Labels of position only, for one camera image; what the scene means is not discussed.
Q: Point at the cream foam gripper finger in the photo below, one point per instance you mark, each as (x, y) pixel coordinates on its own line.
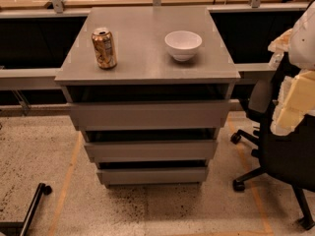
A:
(296, 99)

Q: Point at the grey drawer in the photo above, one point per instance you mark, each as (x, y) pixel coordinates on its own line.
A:
(152, 176)
(151, 151)
(149, 115)

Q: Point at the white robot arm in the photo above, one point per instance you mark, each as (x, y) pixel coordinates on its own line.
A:
(299, 42)

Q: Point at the grey top drawer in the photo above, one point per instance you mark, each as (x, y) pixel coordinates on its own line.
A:
(149, 115)

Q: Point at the grey drawer cabinet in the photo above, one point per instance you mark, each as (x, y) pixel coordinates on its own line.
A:
(145, 72)

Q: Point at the grey bottom drawer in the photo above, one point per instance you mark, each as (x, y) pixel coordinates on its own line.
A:
(152, 176)

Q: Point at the clear plastic bottle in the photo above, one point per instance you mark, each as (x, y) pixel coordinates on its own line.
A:
(275, 60)

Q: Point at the black office chair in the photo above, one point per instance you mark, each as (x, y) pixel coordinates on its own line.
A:
(290, 158)

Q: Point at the white ceramic bowl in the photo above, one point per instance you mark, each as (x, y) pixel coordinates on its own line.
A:
(182, 45)

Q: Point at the gold soda can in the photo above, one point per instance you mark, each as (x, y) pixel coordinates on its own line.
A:
(104, 48)

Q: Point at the black wheeled stand leg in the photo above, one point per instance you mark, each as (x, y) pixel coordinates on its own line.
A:
(22, 228)

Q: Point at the grey metal frame rail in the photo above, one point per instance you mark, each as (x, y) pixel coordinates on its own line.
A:
(44, 78)

